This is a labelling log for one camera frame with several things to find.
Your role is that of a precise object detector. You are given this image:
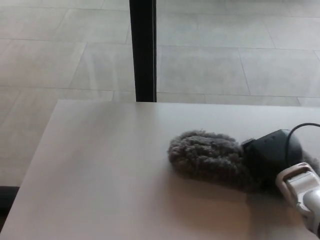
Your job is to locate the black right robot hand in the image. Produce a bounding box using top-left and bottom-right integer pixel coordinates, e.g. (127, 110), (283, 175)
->
(240, 128), (304, 195)

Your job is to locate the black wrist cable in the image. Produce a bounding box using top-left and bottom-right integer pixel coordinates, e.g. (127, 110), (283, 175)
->
(285, 122), (320, 165)

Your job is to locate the grey microfiber duster with handle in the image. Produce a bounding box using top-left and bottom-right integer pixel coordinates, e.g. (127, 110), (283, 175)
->
(166, 129), (320, 194)

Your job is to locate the black vertical frame post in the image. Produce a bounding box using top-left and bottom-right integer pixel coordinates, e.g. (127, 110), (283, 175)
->
(129, 0), (158, 103)

